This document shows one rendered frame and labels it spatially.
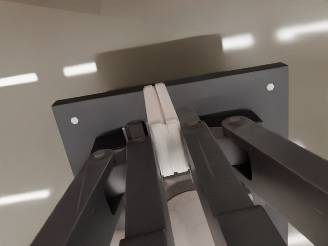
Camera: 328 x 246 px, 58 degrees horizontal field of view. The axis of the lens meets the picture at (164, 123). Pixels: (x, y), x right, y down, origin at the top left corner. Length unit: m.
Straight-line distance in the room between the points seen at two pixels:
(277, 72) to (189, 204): 0.33
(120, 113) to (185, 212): 0.25
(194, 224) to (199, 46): 0.57
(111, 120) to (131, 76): 0.30
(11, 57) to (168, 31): 0.46
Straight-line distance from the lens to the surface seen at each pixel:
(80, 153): 0.68
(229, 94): 0.64
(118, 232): 0.53
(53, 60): 0.94
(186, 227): 0.50
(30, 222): 1.24
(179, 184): 0.60
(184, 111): 0.17
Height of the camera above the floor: 0.89
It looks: 68 degrees down
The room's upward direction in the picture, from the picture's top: 171 degrees clockwise
